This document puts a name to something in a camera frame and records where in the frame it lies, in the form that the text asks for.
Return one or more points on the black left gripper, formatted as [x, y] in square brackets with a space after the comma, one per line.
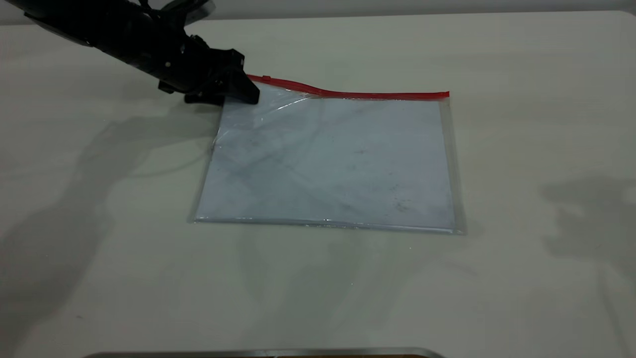
[198, 64]

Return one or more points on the clear plastic zip bag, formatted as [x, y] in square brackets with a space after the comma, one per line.
[328, 159]

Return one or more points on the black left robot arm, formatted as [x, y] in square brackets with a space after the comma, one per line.
[114, 32]

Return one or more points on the metal edge strip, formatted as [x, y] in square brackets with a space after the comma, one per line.
[258, 353]

